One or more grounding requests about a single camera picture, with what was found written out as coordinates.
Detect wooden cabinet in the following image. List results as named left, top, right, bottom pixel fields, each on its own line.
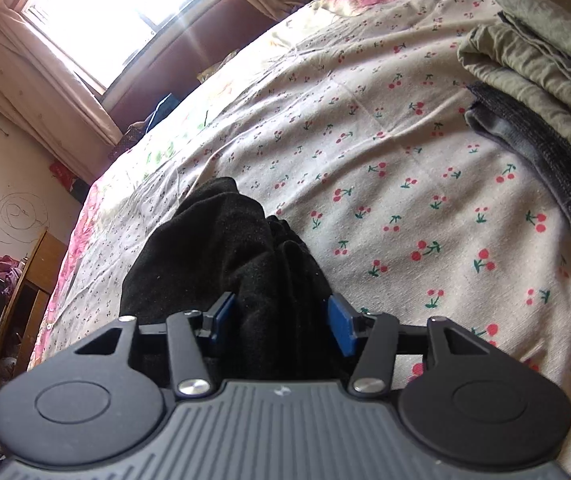
left=0, top=227, right=68, bottom=396

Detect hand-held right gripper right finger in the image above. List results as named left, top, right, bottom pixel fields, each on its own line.
left=326, top=294, right=497, bottom=402

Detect yellow plastic bag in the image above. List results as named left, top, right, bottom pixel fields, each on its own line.
left=196, top=57, right=226, bottom=84

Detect red plastic bag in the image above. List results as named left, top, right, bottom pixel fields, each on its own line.
left=48, top=160, right=91, bottom=206

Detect black pants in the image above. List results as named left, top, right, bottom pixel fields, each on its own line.
left=119, top=176, right=361, bottom=383

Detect blue cloth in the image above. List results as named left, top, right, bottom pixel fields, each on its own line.
left=142, top=91, right=176, bottom=133

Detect dark bag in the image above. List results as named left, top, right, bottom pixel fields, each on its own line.
left=108, top=122, right=146, bottom=161

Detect maroon headboard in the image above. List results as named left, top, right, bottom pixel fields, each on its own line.
left=85, top=0, right=316, bottom=181

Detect cherry print bed sheet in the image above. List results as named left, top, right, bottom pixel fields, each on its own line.
left=30, top=0, right=571, bottom=478

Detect window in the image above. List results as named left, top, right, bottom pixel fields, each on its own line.
left=15, top=0, right=226, bottom=92

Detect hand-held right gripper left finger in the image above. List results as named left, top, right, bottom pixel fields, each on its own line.
left=70, top=291, right=238, bottom=403

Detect olive folded pants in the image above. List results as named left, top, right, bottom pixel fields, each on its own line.
left=457, top=24, right=571, bottom=187

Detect dark grey folded pants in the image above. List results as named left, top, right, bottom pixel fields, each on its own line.
left=464, top=82, right=571, bottom=262

